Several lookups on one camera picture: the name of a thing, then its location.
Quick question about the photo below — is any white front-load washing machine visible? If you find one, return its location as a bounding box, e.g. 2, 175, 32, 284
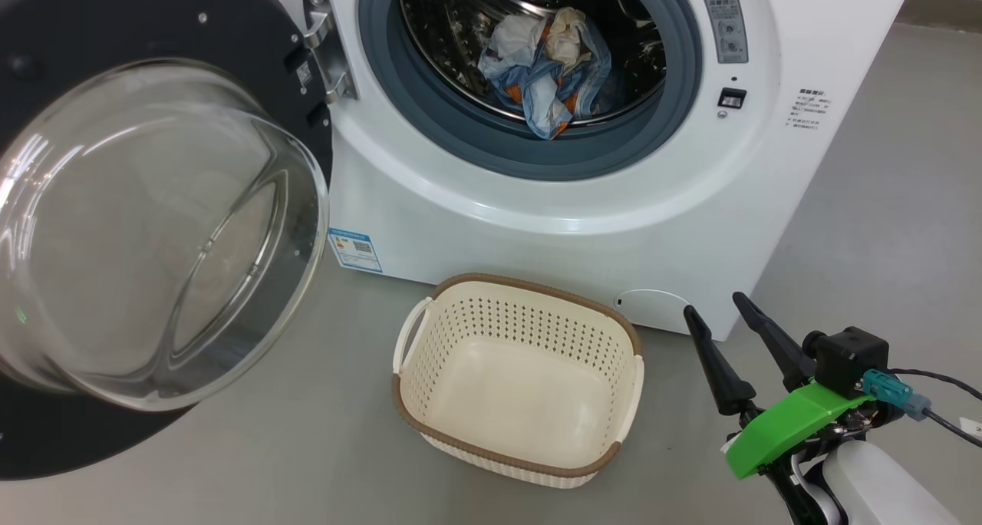
253, 0, 919, 342

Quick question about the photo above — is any thin black cable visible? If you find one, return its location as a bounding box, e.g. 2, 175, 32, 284
888, 367, 982, 403
923, 407, 982, 451

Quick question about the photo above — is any black round glass washer door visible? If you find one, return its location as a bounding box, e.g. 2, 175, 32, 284
0, 0, 337, 481

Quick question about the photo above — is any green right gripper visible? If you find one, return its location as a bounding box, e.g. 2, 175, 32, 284
682, 291, 874, 525

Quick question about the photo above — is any blue energy label sticker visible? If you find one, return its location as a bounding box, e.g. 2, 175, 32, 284
328, 227, 384, 274

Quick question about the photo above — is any cream perforated laundry basket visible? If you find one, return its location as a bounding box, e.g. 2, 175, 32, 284
391, 272, 646, 489

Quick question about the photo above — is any metal door hinge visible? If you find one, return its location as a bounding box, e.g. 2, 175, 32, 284
301, 0, 361, 104

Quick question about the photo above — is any teal right cable plug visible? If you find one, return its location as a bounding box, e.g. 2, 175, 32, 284
860, 368, 934, 423

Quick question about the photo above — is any washing machine drum opening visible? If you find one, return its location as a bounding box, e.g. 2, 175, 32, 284
398, 0, 667, 128

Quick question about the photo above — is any grey warning sticker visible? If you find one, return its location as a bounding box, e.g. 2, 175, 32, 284
699, 0, 750, 66

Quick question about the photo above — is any round white drain filter cover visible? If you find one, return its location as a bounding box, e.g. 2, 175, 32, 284
613, 289, 692, 335

